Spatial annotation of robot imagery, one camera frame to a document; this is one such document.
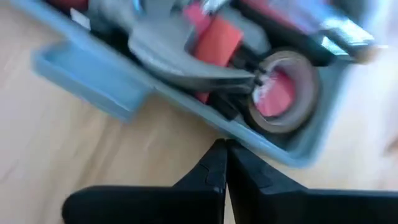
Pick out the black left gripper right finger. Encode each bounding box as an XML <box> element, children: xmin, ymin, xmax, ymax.
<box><xmin>226</xmin><ymin>139</ymin><xmax>398</xmax><ymax>224</ymax></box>

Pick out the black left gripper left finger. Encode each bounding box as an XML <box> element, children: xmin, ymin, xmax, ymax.
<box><xmin>62</xmin><ymin>139</ymin><xmax>228</xmax><ymax>224</ymax></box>

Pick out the electrical tape roll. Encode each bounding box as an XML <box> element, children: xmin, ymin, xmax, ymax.
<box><xmin>245</xmin><ymin>49</ymin><xmax>321</xmax><ymax>135</ymax></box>

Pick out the pink handled claw hammer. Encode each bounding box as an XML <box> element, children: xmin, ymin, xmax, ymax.
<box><xmin>127</xmin><ymin>17</ymin><xmax>261</xmax><ymax>96</ymax></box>

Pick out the grey plastic tool case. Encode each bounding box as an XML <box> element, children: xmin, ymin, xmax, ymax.
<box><xmin>9</xmin><ymin>0</ymin><xmax>385</xmax><ymax>169</ymax></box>

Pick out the red black tool block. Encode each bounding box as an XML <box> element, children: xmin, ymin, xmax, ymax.
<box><xmin>194</xmin><ymin>15</ymin><xmax>245</xmax><ymax>68</ymax></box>

